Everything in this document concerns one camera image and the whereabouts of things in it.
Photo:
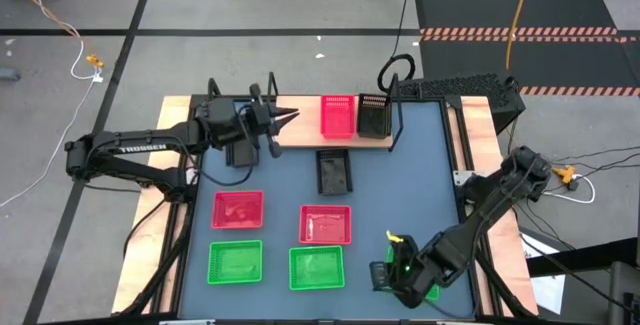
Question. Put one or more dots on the orange power plug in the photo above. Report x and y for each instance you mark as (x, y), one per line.
(565, 172)

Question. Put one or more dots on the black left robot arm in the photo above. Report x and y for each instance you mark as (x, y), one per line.
(140, 147)

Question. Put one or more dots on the black aluminium table frame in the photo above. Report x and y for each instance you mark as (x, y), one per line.
(182, 275)

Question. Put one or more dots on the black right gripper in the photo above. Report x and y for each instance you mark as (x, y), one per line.
(415, 275)

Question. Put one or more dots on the red plastic basket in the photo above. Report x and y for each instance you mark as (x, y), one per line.
(237, 210)
(338, 120)
(325, 225)

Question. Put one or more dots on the grey box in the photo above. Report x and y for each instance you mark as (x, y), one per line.
(625, 290)

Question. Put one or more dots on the white paper sheet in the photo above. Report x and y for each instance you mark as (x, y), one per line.
(547, 285)

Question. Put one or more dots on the small grey floor object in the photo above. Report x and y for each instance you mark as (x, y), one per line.
(7, 74)

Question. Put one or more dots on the black plastic basket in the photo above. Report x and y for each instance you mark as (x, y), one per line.
(374, 122)
(334, 175)
(242, 159)

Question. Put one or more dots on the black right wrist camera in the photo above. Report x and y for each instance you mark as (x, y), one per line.
(378, 275)

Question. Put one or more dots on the black hazard striped floor mat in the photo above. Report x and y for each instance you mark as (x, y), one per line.
(500, 10)
(460, 57)

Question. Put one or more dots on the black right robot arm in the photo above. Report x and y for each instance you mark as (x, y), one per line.
(500, 200)

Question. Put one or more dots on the yellow tape tag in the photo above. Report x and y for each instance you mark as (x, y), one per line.
(394, 237)

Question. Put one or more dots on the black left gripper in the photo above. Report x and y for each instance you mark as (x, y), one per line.
(255, 115)

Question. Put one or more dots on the green plastic basket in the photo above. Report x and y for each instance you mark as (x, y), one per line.
(235, 262)
(433, 293)
(316, 268)

